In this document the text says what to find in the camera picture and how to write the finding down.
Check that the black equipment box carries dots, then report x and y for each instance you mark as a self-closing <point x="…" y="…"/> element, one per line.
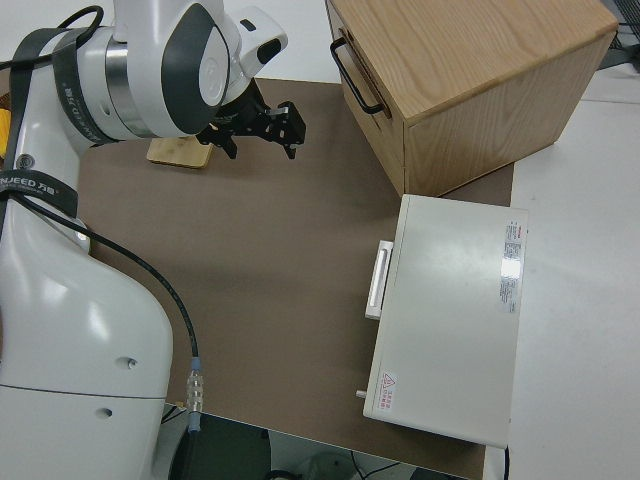
<point x="225" y="450"/>

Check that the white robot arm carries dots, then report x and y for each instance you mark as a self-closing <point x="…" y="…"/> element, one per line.
<point x="75" y="325"/>

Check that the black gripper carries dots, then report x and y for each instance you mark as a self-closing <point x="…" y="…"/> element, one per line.
<point x="250" y="122"/>

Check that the wooden mug tree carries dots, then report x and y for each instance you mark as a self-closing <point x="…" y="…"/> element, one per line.
<point x="175" y="152"/>

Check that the yellow corn cob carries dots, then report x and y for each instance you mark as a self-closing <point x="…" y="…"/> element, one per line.
<point x="3" y="132"/>

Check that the brown table mat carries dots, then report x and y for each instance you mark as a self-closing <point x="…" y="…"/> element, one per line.
<point x="250" y="250"/>

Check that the wooden drawer cabinet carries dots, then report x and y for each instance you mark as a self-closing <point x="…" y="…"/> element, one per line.
<point x="475" y="75"/>

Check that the white toaster oven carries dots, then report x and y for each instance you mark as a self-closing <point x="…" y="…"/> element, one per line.
<point x="450" y="325"/>

